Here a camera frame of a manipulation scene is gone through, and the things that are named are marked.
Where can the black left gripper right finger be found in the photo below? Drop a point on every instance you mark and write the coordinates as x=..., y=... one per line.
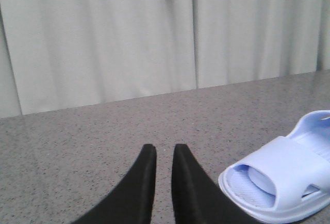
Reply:
x=195, y=197

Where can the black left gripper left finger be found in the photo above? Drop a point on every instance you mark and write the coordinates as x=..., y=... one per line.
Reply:
x=131, y=201

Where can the light blue slipper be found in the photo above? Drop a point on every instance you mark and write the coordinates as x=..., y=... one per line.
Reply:
x=293, y=166
x=232, y=180

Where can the pale green curtain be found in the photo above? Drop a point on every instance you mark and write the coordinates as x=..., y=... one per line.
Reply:
x=58, y=54

